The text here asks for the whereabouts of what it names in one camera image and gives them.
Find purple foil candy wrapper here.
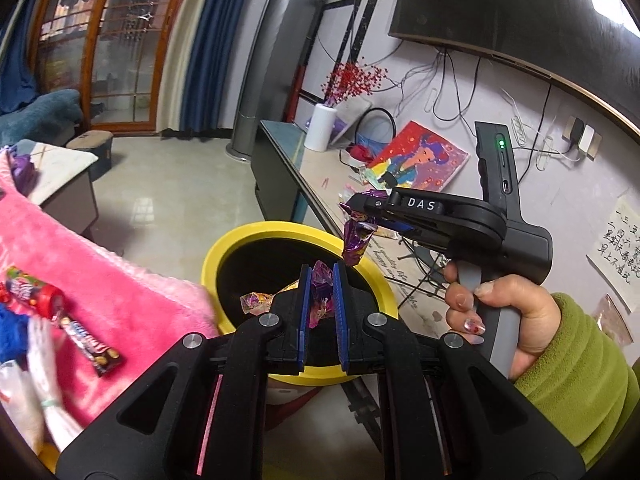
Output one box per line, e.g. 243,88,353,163
309,260,337,330
339,190,394,267
240,290,275,317

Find yellow round bin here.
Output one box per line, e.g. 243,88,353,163
201,220,400,387

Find black television cable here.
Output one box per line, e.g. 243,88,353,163
429,47,457,117

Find blue round stool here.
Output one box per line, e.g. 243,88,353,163
66,130,114,181

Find white power adapter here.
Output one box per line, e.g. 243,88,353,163
577,125,599,161

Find white-top side table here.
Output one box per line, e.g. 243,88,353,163
30,141,100,242

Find small purple picture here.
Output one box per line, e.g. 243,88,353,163
327,96,374,147

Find handwritten paper note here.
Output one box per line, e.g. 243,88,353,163
586,195,640,314

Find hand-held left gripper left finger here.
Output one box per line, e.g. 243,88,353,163
55,264,314,480

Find brown chocolate bar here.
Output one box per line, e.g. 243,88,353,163
59,312,124,377

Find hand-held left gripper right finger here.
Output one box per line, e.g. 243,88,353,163
333,261,587,480

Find glass-top television cabinet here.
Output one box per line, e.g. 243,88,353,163
250,119,451,431

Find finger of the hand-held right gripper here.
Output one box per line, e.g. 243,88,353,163
340,189,399,217
375,211,452,257

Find white cable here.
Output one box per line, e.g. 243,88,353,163
500,87,577,167

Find clear plastic bag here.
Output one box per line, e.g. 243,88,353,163
0,360,47,457

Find beige curtain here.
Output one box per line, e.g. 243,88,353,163
155,0,213,132

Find red colourful candy tube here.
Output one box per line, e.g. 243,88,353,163
0,266,66,322

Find blue curtain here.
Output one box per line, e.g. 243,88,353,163
177,0,257,134
0,0,47,117

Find black power adapter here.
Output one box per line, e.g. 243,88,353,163
562,116,586,149

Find black television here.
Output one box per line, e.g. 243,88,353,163
389,0,640,139

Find clear pink packet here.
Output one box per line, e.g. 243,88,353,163
592,294,635,346

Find person's right hand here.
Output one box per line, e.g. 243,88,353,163
443,263,564,382

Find white ribbed vase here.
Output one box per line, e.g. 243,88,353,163
305,103,335,152

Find pink plush blanket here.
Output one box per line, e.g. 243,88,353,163
0,152,218,443

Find white plastic packet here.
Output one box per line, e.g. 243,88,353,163
25,317,84,453

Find purple cloth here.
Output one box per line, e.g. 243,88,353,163
10,152,39,197

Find wooden framed glass door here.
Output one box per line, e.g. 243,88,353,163
27,0,201,134

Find blue plush sofa throw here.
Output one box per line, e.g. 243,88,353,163
0,89,84,149

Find grey standing air conditioner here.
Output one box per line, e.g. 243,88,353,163
226,0,302,162

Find colourful figure painting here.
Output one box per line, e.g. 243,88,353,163
359,121,471,194

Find black cable loop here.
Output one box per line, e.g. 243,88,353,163
354,108,399,152

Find blue cloth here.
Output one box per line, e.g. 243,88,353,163
0,305,34,364

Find red berry branches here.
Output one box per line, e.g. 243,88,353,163
322,61,389,109

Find person's right forearm green sleeve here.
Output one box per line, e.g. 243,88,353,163
512,292,640,472

